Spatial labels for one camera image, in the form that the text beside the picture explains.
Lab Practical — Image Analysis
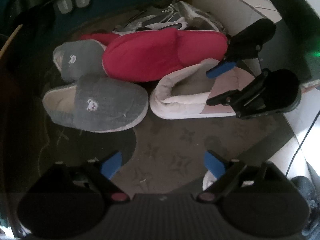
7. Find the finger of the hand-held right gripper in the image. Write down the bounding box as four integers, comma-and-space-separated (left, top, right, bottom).
206, 71, 273, 119
205, 36, 263, 80

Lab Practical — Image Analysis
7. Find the grey silver sneaker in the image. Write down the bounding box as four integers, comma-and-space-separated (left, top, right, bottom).
172, 0, 225, 34
112, 7, 188, 34

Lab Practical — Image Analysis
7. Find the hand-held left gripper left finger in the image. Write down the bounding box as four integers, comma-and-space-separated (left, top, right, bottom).
41, 151, 130, 203

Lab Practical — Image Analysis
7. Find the grey knit slipper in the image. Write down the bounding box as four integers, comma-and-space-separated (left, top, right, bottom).
42, 77, 148, 133
52, 40, 108, 83

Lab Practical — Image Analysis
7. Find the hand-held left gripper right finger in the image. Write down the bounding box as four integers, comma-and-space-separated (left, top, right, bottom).
196, 150, 288, 203

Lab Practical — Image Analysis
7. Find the person's dark fuzzy slipper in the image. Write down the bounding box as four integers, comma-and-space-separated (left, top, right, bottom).
290, 176, 317, 213

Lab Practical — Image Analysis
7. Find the brown patterned doormat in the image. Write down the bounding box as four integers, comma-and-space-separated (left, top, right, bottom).
7, 2, 298, 200

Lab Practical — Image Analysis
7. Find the red cloth slipper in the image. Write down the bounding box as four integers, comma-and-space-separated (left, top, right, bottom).
80, 32, 118, 48
102, 28, 228, 83

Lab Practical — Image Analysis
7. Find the black cable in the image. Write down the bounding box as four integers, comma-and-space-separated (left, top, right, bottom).
286, 115, 320, 180

